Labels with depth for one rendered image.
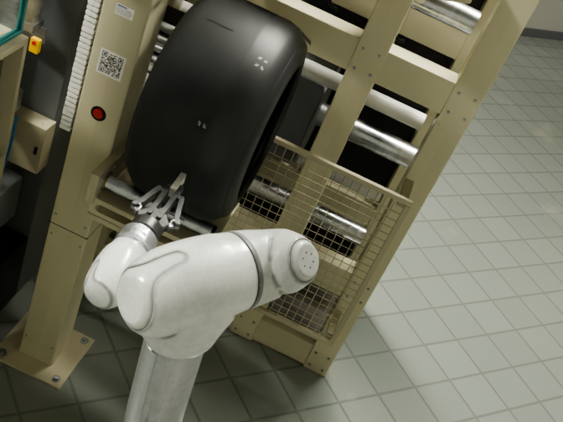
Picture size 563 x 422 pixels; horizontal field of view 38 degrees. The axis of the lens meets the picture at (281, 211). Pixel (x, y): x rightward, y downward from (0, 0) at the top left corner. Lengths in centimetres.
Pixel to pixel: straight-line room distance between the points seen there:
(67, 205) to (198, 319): 140
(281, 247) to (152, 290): 22
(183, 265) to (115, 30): 114
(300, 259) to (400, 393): 227
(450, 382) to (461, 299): 61
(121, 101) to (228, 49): 41
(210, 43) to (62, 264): 100
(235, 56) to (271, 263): 86
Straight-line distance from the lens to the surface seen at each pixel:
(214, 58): 205
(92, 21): 229
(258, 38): 210
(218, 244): 126
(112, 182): 238
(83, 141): 245
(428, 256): 434
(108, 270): 179
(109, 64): 230
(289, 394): 328
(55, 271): 277
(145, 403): 142
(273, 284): 130
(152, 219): 192
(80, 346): 314
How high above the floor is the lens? 233
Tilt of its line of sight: 34 degrees down
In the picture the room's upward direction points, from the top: 24 degrees clockwise
